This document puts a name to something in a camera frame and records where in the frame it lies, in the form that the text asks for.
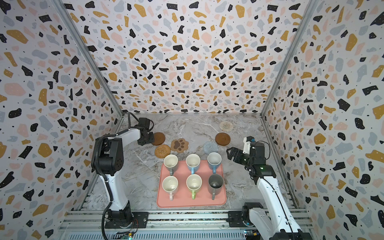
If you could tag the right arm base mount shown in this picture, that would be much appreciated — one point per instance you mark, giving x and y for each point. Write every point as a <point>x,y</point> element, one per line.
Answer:
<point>240,219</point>

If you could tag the light blue mug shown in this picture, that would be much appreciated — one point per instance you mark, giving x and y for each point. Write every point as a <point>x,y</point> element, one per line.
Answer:
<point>214,161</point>

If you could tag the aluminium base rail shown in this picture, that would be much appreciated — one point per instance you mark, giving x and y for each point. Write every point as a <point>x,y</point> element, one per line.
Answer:
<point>162,225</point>

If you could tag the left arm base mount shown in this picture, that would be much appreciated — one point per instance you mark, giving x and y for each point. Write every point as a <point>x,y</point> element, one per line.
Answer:
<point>126,219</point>

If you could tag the white mug green handle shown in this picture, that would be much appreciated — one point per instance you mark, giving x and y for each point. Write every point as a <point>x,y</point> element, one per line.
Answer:
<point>194,184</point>

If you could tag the grey metal mug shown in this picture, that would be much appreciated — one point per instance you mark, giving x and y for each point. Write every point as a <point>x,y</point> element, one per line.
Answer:
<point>215,185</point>

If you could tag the dark brown round coaster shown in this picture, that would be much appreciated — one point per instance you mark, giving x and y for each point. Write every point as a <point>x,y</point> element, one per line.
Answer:
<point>222,139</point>
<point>159,139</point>

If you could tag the woven tan round coaster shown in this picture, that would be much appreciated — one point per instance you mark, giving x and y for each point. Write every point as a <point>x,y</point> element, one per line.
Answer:
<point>162,151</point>

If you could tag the clear patterned round coaster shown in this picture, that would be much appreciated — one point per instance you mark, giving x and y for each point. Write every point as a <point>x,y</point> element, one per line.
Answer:
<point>226,126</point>

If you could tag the brown paw print coaster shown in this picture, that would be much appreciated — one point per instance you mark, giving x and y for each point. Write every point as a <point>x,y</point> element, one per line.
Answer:
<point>179,145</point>

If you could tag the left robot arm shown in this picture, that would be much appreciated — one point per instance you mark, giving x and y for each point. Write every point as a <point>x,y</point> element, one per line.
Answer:
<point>108,160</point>

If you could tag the white mug blue handle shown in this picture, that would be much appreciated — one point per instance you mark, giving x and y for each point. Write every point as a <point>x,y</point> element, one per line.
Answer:
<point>193,162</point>

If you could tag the white mug pink handle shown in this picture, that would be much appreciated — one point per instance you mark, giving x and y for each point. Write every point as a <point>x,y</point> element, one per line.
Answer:
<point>170,185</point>

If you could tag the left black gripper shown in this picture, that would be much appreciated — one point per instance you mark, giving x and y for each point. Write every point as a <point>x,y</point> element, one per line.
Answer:
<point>150,139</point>

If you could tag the grey blue round coaster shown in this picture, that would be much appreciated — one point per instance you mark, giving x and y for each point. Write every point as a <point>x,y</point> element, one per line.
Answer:
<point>210,147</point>

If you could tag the pink rectangular tray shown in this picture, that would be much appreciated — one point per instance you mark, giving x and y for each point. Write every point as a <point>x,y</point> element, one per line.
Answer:
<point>184,190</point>

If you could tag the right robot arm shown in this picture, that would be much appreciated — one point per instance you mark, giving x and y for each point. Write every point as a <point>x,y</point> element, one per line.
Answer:
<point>276,222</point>

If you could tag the white mug grey handle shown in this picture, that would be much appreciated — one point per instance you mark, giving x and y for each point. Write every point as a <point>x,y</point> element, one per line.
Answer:
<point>171,163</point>

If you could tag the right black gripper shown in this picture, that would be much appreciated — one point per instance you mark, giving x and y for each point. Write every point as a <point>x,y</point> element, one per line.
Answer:
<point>237,154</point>

